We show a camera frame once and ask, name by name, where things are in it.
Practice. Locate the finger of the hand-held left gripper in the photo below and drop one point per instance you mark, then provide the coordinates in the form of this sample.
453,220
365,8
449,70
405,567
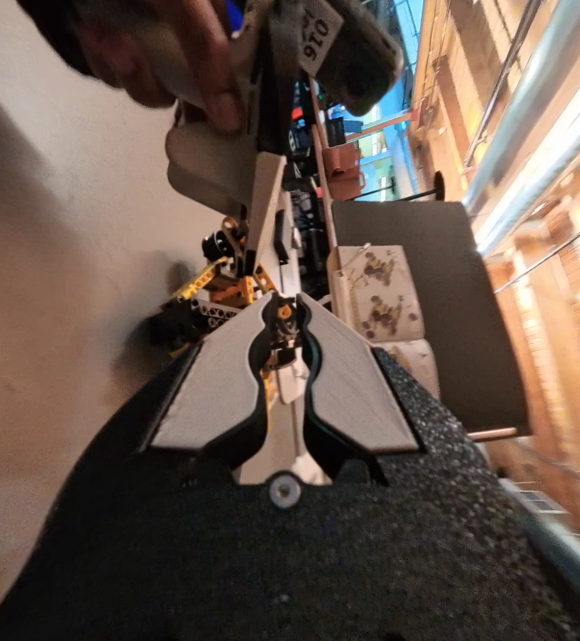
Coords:
265,200
210,165

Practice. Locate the yellow and black toy model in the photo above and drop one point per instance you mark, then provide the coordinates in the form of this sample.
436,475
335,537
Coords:
230,293

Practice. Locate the silver ceiling duct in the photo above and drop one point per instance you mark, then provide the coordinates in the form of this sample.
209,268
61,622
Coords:
535,145

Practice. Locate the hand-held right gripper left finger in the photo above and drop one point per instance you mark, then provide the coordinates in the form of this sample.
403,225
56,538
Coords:
210,395

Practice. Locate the brown plastic bin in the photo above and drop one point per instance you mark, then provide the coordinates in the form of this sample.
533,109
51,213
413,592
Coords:
342,170

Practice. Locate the person's left forearm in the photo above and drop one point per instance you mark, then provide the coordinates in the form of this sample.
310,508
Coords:
54,30

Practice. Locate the person's left hand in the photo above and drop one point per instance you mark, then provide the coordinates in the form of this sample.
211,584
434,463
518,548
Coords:
144,65

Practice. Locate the white printed box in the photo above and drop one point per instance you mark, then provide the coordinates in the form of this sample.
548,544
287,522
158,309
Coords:
375,290
418,365

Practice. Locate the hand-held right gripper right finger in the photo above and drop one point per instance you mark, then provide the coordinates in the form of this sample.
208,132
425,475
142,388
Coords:
355,395

